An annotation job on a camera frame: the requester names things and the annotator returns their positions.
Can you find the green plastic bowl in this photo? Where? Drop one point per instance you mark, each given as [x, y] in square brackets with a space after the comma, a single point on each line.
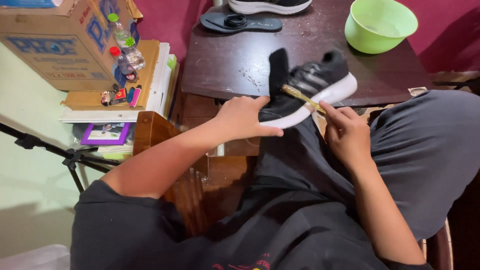
[378, 26]

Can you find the person's black shirt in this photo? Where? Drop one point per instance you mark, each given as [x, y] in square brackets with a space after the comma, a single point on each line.
[225, 232]

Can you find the flat brown cardboard sheet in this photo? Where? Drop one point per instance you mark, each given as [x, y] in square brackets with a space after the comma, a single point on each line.
[142, 75]

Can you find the blue lighter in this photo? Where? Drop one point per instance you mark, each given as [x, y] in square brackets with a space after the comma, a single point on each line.
[130, 95]

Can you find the brown cardboard box blue print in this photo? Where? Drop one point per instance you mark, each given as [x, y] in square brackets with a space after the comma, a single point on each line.
[56, 41]

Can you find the green cap plastic bottle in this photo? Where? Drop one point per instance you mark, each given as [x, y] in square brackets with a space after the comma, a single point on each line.
[125, 41]

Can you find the purple picture frame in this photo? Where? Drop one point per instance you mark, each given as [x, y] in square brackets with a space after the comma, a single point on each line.
[105, 133]

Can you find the person's dark grey trousers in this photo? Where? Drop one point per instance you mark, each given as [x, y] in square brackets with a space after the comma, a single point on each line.
[375, 157]

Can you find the stack of papers and books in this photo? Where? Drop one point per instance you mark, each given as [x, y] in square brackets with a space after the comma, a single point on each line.
[157, 93]

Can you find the dark grey shoe insole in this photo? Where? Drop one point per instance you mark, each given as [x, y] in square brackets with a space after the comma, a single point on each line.
[240, 23]

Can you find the red cap plastic bottle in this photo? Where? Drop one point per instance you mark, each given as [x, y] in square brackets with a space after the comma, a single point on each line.
[122, 62]

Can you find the person's right hand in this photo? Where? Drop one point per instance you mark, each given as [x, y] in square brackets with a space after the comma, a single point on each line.
[347, 138]

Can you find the pink lighter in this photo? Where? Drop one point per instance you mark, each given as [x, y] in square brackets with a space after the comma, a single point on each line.
[135, 96]

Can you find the black shoelace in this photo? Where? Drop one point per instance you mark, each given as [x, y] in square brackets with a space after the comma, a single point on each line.
[235, 20]

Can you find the black sneaker with white sole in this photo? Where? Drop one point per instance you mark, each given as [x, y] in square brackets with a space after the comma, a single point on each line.
[303, 88]
[270, 5]

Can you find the person's left hand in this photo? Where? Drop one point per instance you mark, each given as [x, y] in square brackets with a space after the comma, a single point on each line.
[240, 118]

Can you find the dark wooden table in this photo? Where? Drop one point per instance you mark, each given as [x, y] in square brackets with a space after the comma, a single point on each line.
[300, 56]

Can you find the gold glitter toothbrush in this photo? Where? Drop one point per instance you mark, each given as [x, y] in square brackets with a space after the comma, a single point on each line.
[302, 98]

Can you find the brown wooden chair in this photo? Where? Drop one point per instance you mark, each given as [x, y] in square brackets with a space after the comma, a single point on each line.
[180, 180]

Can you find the black tripod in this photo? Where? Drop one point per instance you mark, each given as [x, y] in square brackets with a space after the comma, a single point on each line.
[56, 153]

